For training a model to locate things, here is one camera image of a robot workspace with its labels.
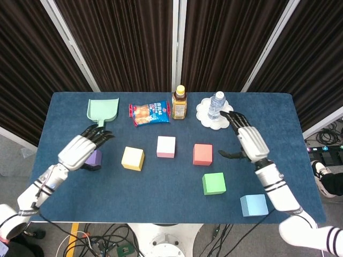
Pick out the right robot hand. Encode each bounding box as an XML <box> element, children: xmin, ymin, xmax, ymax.
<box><xmin>218</xmin><ymin>110</ymin><xmax>271</xmax><ymax>164</ymax></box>

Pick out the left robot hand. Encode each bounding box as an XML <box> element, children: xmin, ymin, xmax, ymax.
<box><xmin>57</xmin><ymin>124</ymin><xmax>116</xmax><ymax>172</ymax></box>

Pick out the purple foam cube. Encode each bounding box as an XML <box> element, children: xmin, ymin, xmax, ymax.
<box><xmin>84</xmin><ymin>149</ymin><xmax>103</xmax><ymax>167</ymax></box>

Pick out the red foam cube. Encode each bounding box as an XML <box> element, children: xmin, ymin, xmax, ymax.
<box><xmin>192</xmin><ymin>143</ymin><xmax>214</xmax><ymax>166</ymax></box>

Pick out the yellow foam cube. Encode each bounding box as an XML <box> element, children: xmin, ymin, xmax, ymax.
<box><xmin>121</xmin><ymin>146</ymin><xmax>145</xmax><ymax>171</ymax></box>

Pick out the green foam cube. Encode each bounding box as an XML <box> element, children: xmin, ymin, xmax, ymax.
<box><xmin>202</xmin><ymin>172</ymin><xmax>227</xmax><ymax>196</ymax></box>

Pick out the pink foam cube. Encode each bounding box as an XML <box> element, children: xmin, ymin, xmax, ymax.
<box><xmin>156</xmin><ymin>135</ymin><xmax>177</xmax><ymax>158</ymax></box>

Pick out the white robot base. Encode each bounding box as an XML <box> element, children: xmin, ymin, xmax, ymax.
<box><xmin>125</xmin><ymin>223</ymin><xmax>204</xmax><ymax>257</ymax></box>

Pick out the light blue foam cube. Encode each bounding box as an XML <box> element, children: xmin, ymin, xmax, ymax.
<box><xmin>240</xmin><ymin>194</ymin><xmax>270</xmax><ymax>217</ymax></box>

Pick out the mint green plastic dustpan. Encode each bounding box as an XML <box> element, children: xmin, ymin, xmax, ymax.
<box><xmin>86</xmin><ymin>97</ymin><xmax>120</xmax><ymax>129</ymax></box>

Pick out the clear water bottle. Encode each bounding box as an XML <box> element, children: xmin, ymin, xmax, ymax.
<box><xmin>207</xmin><ymin>91</ymin><xmax>226</xmax><ymax>120</ymax></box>

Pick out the white scalloped plate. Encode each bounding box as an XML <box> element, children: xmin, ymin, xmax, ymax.
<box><xmin>196</xmin><ymin>97</ymin><xmax>235</xmax><ymax>131</ymax></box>

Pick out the white sneaker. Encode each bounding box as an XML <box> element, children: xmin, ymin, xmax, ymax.
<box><xmin>311</xmin><ymin>160</ymin><xmax>335</xmax><ymax>198</ymax></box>

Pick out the blue snack bag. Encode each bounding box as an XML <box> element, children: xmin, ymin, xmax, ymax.
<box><xmin>128</xmin><ymin>100</ymin><xmax>172</xmax><ymax>128</ymax></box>

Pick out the yellow tea bottle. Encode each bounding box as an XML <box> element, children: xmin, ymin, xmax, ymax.
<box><xmin>171</xmin><ymin>85</ymin><xmax>188</xmax><ymax>120</ymax></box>

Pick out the black trouser leg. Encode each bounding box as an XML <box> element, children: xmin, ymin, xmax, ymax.
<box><xmin>320</xmin><ymin>172</ymin><xmax>343</xmax><ymax>198</ymax></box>

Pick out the blue fabric table cover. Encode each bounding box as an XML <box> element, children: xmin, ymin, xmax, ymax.
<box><xmin>26</xmin><ymin>92</ymin><xmax>326</xmax><ymax>224</ymax></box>

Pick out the dark pleated curtain panel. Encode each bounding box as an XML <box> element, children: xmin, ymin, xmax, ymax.
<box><xmin>182</xmin><ymin>0</ymin><xmax>290</xmax><ymax>93</ymax></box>
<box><xmin>0</xmin><ymin>0</ymin><xmax>93</xmax><ymax>147</ymax></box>
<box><xmin>248</xmin><ymin>0</ymin><xmax>343</xmax><ymax>132</ymax></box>
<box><xmin>55</xmin><ymin>0</ymin><xmax>174</xmax><ymax>93</ymax></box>

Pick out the green circuit board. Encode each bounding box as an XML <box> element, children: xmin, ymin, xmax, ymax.
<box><xmin>116</xmin><ymin>243</ymin><xmax>132</xmax><ymax>256</ymax></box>

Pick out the white partition rail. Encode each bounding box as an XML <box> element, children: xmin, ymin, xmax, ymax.
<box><xmin>302</xmin><ymin>105</ymin><xmax>343</xmax><ymax>140</ymax></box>
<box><xmin>0</xmin><ymin>125</ymin><xmax>38</xmax><ymax>153</ymax></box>

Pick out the black coiled cable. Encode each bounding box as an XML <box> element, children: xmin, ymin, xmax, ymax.
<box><xmin>316</xmin><ymin>117</ymin><xmax>343</xmax><ymax>147</ymax></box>

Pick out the black floor cable tangle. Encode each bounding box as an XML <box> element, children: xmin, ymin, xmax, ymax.
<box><xmin>53</xmin><ymin>222</ymin><xmax>143</xmax><ymax>257</ymax></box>

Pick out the white partition post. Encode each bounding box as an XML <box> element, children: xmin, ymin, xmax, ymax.
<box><xmin>40</xmin><ymin>0</ymin><xmax>102</xmax><ymax>93</ymax></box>
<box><xmin>241</xmin><ymin>0</ymin><xmax>303</xmax><ymax>93</ymax></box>
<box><xmin>171</xmin><ymin>0</ymin><xmax>188</xmax><ymax>93</ymax></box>

